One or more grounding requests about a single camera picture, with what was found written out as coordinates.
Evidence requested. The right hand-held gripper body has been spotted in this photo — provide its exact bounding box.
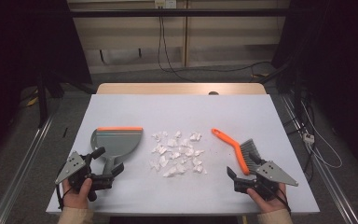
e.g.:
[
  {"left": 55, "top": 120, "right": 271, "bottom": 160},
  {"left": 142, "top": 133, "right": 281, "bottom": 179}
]
[{"left": 233, "top": 161, "right": 299, "bottom": 201}]

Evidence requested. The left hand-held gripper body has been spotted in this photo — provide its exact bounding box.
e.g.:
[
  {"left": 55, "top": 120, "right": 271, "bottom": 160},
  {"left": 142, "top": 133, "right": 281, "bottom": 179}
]
[{"left": 54, "top": 151, "right": 114, "bottom": 203}]

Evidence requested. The orange-handled grey brush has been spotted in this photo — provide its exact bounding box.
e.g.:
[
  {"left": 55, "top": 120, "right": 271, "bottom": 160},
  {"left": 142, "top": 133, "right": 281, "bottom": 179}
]
[{"left": 211, "top": 128, "right": 267, "bottom": 176}]

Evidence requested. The grey dustpan with orange edge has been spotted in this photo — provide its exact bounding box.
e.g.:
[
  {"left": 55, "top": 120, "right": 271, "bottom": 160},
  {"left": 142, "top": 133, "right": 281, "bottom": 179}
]
[{"left": 89, "top": 126, "right": 144, "bottom": 176}]

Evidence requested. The pile of white paper scraps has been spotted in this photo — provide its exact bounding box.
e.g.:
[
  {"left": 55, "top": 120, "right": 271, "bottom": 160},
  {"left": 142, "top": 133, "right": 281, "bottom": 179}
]
[{"left": 148, "top": 130, "right": 208, "bottom": 178}]

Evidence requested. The person's right hand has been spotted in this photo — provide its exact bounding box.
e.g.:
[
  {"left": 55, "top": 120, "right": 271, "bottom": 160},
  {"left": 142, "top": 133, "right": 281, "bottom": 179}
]
[{"left": 246, "top": 182, "right": 288, "bottom": 214}]

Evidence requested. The person's left hand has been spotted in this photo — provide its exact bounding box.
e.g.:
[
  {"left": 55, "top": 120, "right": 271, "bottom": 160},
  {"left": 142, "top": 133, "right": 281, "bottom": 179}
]
[{"left": 62, "top": 177, "right": 93, "bottom": 210}]

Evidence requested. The black metal stand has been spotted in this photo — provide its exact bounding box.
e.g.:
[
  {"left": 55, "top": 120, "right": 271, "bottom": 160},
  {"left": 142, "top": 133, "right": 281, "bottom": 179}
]
[{"left": 36, "top": 71, "right": 49, "bottom": 129}]

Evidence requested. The yellow floor tape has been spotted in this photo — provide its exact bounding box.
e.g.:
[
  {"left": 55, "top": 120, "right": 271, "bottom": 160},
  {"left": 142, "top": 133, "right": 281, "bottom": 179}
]
[{"left": 26, "top": 90, "right": 40, "bottom": 107}]

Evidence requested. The white table cover sheet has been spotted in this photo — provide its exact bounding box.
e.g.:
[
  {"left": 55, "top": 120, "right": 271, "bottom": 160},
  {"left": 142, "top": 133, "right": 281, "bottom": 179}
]
[{"left": 46, "top": 93, "right": 321, "bottom": 216}]

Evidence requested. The wooden table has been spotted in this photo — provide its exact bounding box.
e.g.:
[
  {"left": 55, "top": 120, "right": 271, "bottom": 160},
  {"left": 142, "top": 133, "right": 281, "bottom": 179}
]
[{"left": 96, "top": 82, "right": 268, "bottom": 96}]

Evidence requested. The black curtain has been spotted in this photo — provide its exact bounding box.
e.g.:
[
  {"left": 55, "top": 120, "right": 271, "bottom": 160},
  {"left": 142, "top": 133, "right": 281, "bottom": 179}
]
[
  {"left": 271, "top": 0, "right": 358, "bottom": 178},
  {"left": 0, "top": 0, "right": 93, "bottom": 166}
]

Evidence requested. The black horizontal bar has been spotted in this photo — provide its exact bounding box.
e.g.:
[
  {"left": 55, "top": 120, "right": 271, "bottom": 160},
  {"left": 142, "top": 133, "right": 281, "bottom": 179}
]
[{"left": 69, "top": 8, "right": 291, "bottom": 18}]

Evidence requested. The metal floor rail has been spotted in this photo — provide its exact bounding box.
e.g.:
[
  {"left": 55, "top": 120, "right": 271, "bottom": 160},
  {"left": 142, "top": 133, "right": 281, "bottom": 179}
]
[
  {"left": 0, "top": 115, "right": 55, "bottom": 224},
  {"left": 281, "top": 94, "right": 358, "bottom": 224}
]

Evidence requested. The white cable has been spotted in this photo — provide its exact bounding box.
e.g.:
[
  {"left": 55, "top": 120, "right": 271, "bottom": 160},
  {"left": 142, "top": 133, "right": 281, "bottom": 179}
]
[{"left": 301, "top": 99, "right": 343, "bottom": 170}]

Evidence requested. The black cable bundle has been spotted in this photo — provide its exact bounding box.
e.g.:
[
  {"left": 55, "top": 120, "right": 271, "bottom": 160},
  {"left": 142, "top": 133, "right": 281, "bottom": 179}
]
[{"left": 287, "top": 88, "right": 317, "bottom": 185}]

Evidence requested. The black wall cable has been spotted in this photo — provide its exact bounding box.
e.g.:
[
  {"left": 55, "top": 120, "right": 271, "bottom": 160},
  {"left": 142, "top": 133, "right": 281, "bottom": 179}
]
[{"left": 157, "top": 6, "right": 273, "bottom": 83}]

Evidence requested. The white wall socket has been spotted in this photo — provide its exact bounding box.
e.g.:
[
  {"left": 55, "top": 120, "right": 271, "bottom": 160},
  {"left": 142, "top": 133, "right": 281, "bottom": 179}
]
[{"left": 154, "top": 0, "right": 177, "bottom": 9}]

